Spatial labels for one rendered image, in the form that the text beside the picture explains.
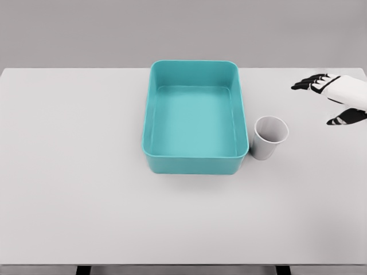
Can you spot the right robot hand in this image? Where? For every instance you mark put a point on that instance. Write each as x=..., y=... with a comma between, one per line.
x=344, y=88

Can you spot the white paper cup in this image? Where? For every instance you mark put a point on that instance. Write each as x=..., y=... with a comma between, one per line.
x=268, y=140

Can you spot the teal plastic basket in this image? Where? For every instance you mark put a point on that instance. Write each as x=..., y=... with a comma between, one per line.
x=195, y=120

